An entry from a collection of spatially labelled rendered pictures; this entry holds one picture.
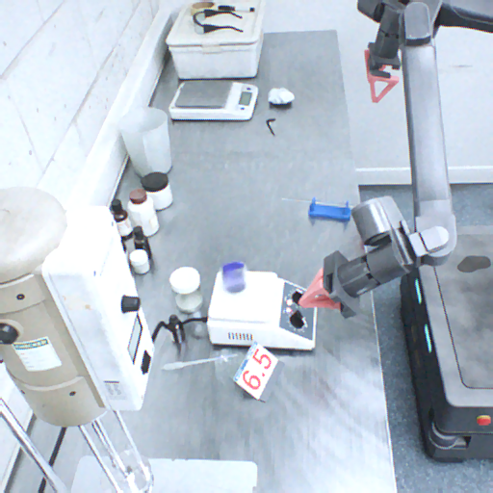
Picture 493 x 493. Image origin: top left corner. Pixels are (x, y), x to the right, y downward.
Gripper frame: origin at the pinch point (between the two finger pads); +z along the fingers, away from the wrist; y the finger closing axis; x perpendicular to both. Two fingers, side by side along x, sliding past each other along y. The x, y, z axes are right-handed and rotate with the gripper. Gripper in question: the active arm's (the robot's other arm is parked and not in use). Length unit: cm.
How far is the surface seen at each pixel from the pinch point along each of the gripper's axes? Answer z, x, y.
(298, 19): 14, -2, -150
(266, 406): 13.6, 7.3, 12.4
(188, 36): 34, -31, -113
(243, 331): 14.2, -0.6, 0.5
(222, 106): 29, -12, -84
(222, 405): 19.6, 2.4, 13.0
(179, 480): 22.6, -1.0, 27.6
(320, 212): 7.0, 10.2, -40.0
